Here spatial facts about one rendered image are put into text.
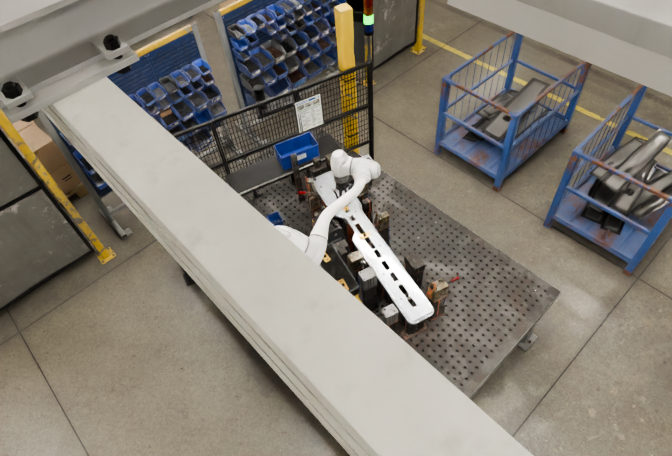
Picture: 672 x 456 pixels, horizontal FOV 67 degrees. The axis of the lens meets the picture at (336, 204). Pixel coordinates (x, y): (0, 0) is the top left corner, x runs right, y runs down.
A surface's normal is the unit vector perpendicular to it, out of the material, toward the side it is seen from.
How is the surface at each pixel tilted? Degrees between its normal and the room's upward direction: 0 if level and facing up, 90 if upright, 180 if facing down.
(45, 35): 90
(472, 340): 0
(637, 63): 90
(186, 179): 0
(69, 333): 0
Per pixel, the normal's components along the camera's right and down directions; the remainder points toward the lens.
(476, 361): -0.07, -0.64
